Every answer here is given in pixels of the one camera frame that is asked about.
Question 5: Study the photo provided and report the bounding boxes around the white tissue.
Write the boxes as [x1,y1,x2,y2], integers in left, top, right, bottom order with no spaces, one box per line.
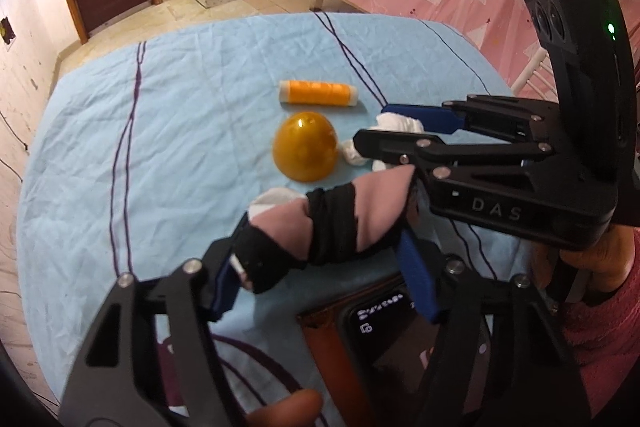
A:
[339,140,389,172]
[374,112,426,136]
[248,186,306,221]

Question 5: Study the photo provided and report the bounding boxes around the orange thread spool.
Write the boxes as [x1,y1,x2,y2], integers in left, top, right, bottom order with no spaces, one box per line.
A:
[278,79,359,108]

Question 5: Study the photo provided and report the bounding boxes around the person's right hand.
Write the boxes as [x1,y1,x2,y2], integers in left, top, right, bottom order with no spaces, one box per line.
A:
[531,225,640,308]

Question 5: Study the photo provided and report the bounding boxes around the white metal chair frame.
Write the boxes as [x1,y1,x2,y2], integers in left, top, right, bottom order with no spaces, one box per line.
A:
[509,46,557,101]

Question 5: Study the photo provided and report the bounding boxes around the black smartphone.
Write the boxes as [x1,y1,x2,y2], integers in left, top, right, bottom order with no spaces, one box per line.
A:
[344,289,452,427]

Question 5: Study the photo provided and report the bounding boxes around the person's left hand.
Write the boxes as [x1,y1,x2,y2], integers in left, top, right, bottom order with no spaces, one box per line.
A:
[244,388,324,427]

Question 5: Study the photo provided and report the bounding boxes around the person's right forearm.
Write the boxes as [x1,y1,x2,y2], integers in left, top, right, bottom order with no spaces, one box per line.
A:
[559,276,640,427]

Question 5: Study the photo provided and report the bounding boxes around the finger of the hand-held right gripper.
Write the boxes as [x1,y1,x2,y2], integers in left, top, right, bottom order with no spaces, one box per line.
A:
[352,129,554,174]
[381,94,559,141]

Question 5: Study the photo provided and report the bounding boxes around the light blue bedsheet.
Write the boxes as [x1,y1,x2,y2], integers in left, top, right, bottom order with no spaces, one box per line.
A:
[17,12,552,427]

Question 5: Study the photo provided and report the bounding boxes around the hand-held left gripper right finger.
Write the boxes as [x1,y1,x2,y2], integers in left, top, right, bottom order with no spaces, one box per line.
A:
[396,231,594,427]

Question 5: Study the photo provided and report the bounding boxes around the golden plastic egg shell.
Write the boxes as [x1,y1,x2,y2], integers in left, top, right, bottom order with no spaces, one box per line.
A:
[272,110,339,183]

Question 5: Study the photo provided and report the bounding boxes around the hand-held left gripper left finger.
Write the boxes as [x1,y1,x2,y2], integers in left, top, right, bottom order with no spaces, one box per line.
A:
[59,213,252,427]

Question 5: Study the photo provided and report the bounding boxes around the pink and black sock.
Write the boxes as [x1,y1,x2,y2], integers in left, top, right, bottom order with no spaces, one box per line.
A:
[232,164,417,296]

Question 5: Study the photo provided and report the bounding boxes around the brown leather case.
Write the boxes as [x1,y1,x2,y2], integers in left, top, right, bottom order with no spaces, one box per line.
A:
[297,301,382,427]

